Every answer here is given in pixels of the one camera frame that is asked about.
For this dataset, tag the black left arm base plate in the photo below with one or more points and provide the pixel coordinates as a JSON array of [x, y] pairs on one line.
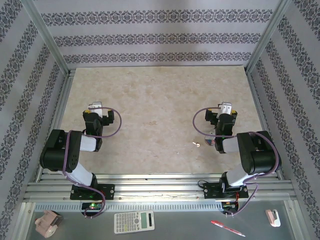
[[109, 191]]

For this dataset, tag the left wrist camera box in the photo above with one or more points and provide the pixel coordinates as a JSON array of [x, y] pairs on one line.
[[96, 105]]

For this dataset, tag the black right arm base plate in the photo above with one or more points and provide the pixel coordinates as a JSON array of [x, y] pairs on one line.
[[211, 191]]

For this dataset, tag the small controller board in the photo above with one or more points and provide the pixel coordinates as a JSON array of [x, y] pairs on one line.
[[230, 205], [92, 206]]

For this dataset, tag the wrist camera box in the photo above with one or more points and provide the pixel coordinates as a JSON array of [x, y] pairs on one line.
[[226, 107], [96, 105]]

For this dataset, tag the white grey calculator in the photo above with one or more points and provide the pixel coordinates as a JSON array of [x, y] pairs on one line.
[[133, 222]]

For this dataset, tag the aluminium frame post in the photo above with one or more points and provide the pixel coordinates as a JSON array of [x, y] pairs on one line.
[[48, 37], [266, 37]]

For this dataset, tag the red pen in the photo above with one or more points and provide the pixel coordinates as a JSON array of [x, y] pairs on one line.
[[225, 227]]

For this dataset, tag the small pink white dispenser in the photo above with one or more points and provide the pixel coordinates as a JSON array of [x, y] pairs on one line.
[[272, 217]]

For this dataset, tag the aluminium side rail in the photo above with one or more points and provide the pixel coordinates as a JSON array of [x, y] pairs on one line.
[[261, 107], [61, 107]]

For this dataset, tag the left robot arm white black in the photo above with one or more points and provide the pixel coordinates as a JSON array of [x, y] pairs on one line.
[[60, 150]]

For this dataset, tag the aluminium mounting rail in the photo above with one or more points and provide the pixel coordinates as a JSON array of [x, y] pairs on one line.
[[160, 190]]

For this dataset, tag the pink tape dispenser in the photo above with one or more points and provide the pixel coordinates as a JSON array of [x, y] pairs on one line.
[[47, 223]]

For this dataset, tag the newspaper flag print pouch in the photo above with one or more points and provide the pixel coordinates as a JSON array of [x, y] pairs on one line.
[[210, 142]]

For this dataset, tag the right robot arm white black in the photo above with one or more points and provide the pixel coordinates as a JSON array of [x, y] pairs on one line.
[[260, 155]]

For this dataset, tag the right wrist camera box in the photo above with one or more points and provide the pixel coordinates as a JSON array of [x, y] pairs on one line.
[[226, 107]]

